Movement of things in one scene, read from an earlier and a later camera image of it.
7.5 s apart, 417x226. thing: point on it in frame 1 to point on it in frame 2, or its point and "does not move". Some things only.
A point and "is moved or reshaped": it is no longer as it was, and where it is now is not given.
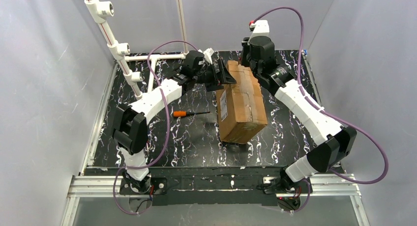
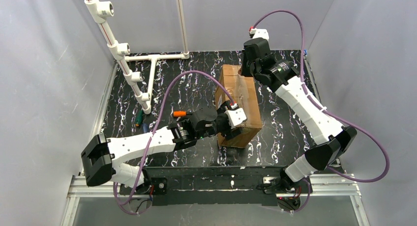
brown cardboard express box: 241,108 is moved or reshaped
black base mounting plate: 212,186 does not move
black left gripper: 220,75 to 223,125
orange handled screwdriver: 181,113 does not move
